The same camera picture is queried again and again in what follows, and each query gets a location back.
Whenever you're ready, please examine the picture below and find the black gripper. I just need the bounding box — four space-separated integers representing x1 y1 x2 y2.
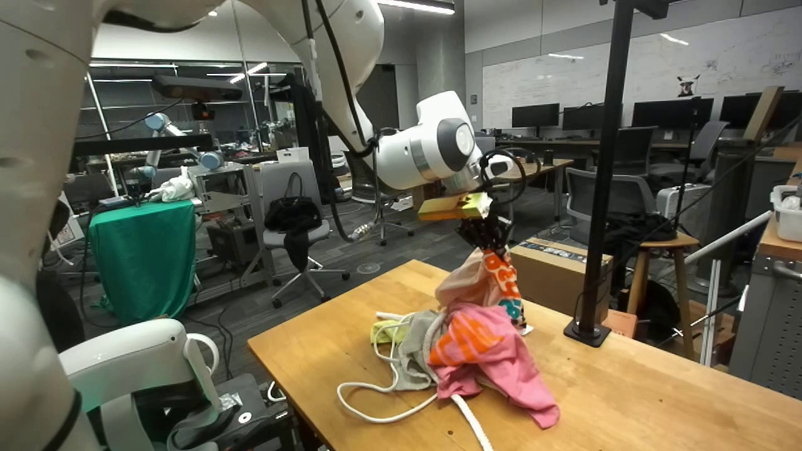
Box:
458 216 511 251

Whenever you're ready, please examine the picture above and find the pink orange cloth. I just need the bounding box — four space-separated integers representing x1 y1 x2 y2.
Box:
428 302 561 429

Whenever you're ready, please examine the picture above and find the grey towel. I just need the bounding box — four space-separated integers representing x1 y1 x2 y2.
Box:
392 310 444 391

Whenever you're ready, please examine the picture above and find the thick white rope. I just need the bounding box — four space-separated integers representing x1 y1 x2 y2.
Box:
337 307 496 451

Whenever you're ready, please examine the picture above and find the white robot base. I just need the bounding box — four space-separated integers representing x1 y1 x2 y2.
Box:
48 316 297 451

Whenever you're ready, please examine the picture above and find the cardboard box on floor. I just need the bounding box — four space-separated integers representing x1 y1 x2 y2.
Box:
508 236 587 316

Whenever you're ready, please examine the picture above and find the yellow-green cloth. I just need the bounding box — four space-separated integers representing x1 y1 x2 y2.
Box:
370 320 406 345

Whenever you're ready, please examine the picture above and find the wooden stool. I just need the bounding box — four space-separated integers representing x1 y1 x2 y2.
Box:
627 231 699 357

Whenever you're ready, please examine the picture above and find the white plastic bin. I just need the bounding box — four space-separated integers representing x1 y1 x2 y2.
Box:
769 185 802 242

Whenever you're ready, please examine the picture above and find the green cloth cover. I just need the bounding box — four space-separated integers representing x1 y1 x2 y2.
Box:
91 200 196 324

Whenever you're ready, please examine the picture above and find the black camera pole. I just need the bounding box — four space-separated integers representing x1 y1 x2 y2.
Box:
565 0 674 347

